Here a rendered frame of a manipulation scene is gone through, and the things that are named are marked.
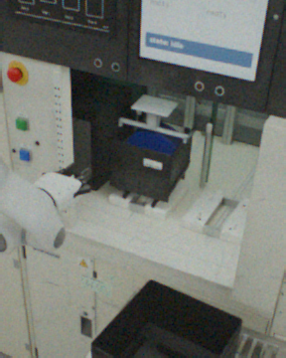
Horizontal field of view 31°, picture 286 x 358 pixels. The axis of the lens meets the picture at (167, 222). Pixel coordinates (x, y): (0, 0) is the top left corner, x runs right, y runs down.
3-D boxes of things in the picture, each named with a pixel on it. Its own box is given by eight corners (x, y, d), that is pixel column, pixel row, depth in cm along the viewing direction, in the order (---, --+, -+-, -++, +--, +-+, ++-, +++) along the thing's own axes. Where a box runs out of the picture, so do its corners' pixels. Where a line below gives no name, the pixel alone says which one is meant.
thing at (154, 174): (104, 194, 175) (104, 109, 155) (129, 164, 190) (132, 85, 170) (171, 214, 169) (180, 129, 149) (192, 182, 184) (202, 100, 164)
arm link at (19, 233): (51, 199, 112) (16, 188, 115) (12, 231, 103) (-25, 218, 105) (53, 230, 117) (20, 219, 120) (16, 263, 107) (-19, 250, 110)
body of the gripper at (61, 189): (22, 211, 122) (50, 189, 130) (59, 224, 119) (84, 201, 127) (19, 184, 117) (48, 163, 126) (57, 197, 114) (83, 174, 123)
